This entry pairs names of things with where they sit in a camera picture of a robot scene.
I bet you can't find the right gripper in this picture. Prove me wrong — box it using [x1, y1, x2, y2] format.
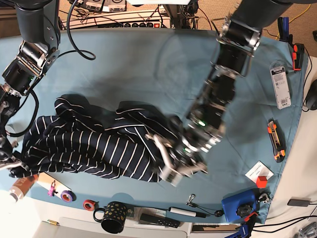
[0, 148, 27, 178]

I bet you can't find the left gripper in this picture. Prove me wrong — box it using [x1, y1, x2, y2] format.
[146, 116, 225, 176]

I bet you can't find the navy white striped t-shirt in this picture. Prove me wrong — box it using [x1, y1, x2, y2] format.
[12, 97, 177, 182]

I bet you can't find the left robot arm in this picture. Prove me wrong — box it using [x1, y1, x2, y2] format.
[150, 0, 295, 181]

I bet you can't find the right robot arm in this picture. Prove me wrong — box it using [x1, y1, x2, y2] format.
[0, 0, 97, 178]

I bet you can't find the orange drink can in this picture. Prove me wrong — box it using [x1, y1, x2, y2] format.
[9, 175, 39, 203]

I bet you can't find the wooden board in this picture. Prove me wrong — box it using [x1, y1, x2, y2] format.
[37, 173, 71, 198]

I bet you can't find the pink small clip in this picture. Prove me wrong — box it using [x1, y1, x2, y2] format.
[48, 180, 58, 197]

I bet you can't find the silver carabiner clip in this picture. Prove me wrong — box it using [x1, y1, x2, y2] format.
[186, 194, 196, 207]

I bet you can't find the white black marker pen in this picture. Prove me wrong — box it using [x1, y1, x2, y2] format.
[168, 207, 207, 218]

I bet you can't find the purple tape roll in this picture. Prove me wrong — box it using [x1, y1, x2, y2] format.
[60, 190, 74, 203]

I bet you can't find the blue plastic case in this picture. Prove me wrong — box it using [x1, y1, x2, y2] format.
[221, 189, 258, 223]

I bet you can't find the black remote control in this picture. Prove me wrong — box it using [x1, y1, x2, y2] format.
[140, 213, 181, 228]

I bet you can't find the red tape roll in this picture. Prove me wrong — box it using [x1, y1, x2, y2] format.
[83, 199, 96, 211]

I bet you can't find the white paper card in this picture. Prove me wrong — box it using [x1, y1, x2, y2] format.
[245, 161, 274, 183]

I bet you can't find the red cube block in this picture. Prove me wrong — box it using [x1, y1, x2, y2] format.
[256, 176, 267, 188]

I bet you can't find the teal table cloth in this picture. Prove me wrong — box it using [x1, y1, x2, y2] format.
[0, 27, 309, 224]

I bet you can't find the black patterned mug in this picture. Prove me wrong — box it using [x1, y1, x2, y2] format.
[93, 201, 127, 234]

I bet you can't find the orange black utility knife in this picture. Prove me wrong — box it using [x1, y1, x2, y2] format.
[267, 119, 285, 163]

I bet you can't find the packaged tool blister pack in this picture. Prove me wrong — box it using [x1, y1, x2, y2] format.
[269, 61, 291, 110]

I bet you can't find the black power strip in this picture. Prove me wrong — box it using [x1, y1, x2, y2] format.
[98, 22, 161, 28]

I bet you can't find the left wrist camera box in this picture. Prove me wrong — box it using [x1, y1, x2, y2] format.
[159, 166, 183, 187]

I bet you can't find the blue handled clamp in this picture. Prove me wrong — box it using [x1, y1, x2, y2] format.
[225, 212, 258, 238]

